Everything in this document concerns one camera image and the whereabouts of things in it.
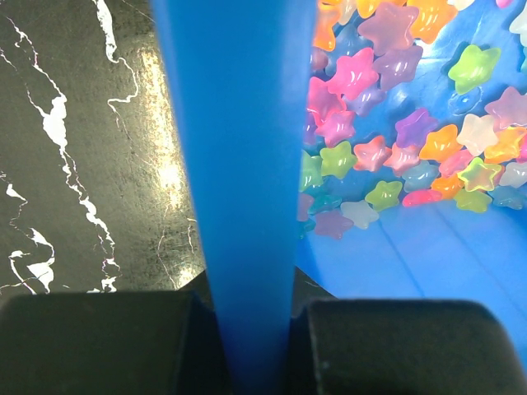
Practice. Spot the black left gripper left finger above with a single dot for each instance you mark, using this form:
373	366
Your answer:
163	342

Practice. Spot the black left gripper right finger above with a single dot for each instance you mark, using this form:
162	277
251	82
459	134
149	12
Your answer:
401	347

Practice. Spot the blue bin with star candies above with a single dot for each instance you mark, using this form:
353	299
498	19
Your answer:
378	145

